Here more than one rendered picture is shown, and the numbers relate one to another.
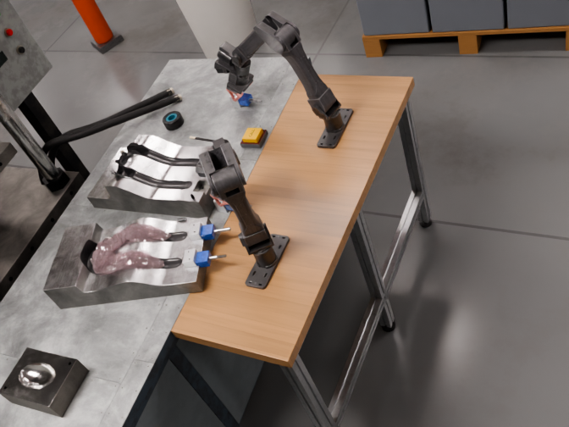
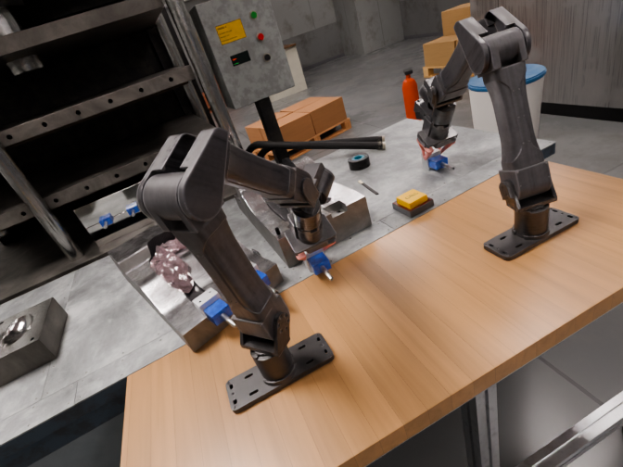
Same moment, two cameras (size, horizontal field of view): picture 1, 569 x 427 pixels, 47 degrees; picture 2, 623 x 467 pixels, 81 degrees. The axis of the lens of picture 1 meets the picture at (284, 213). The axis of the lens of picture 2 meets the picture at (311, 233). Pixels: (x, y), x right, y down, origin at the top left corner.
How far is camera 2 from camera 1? 1.45 m
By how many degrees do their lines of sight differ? 32
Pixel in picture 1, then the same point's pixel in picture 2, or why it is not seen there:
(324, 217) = (408, 360)
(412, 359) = not seen: outside the picture
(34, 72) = (273, 82)
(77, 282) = (123, 260)
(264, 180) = (382, 256)
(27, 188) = not seen: hidden behind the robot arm
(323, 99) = (524, 174)
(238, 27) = not seen: hidden behind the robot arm
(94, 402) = (11, 400)
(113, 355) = (80, 359)
